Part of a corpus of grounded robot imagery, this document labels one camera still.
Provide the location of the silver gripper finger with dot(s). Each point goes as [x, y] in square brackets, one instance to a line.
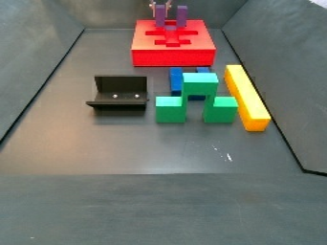
[168, 2]
[152, 6]

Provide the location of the purple U-shaped block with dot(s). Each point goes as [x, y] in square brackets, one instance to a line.
[181, 16]

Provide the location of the red slotted board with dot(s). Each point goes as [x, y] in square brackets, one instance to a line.
[172, 46]

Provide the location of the blue U-shaped block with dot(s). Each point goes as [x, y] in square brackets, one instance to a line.
[176, 79]

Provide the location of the green stepped arch block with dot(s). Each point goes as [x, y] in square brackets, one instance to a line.
[219, 110]

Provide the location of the yellow long bar block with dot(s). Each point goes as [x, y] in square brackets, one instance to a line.
[253, 114]

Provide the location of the black angle bracket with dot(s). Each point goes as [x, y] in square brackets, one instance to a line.
[120, 91]

